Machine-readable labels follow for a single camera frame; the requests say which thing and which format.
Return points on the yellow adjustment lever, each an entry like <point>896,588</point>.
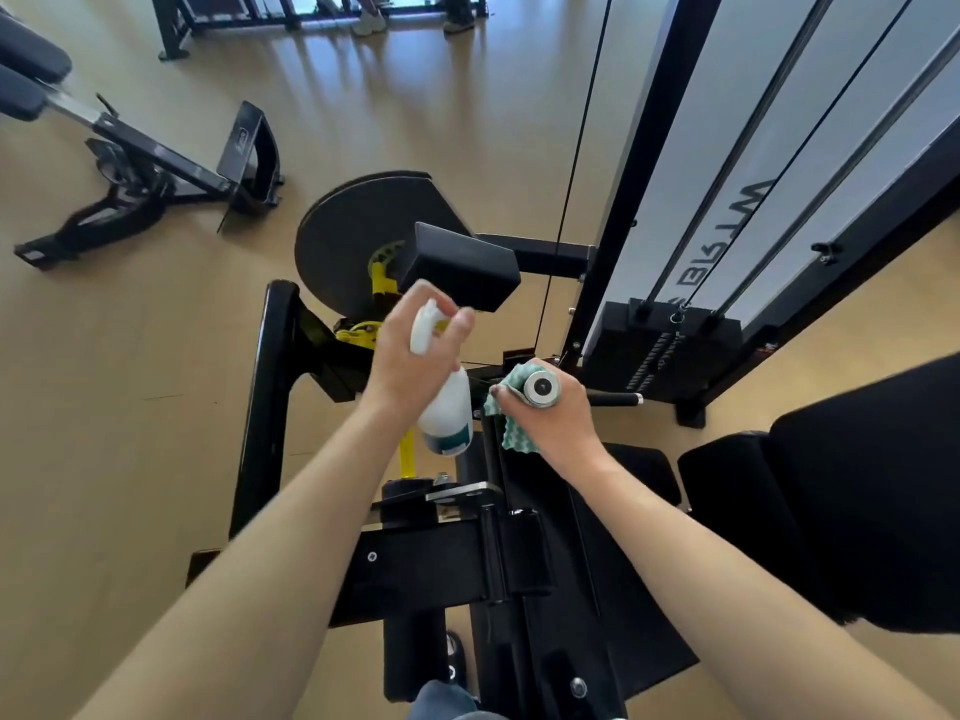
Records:
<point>381,281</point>

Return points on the person's left forearm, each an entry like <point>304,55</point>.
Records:
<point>270,562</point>

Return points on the black machine back pad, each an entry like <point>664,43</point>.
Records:
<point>847,502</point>

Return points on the person's left fingers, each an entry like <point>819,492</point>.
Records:
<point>459,329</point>

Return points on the person's right forearm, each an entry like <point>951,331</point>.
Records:
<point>720,577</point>

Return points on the teal wavy cleaning cloth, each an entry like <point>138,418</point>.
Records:
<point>517,431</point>

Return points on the person's leg in jeans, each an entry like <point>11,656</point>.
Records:
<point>446,704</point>

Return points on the person's right hand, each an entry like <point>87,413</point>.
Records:
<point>562,423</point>

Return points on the black weight stack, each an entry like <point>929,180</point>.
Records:
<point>660,352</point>

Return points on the person's left hand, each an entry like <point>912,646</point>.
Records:
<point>401,367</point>

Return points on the black gym machine frame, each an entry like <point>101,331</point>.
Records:
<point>420,551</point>

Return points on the white spray bottle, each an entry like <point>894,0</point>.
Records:
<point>448,412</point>

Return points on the black rectangular roller pad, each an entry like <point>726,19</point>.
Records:
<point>457,266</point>

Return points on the round black cam disc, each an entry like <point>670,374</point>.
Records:
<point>352,232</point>

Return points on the black metal rack frame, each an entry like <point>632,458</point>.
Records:
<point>225,11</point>

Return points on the black bench gym machine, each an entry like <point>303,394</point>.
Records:
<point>142,172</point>

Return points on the black cylindrical leg pad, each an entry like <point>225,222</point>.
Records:
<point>415,656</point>

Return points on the person's right fingers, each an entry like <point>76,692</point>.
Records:
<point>516,391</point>

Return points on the white machine shroud panel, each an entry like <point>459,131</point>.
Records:
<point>720,142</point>

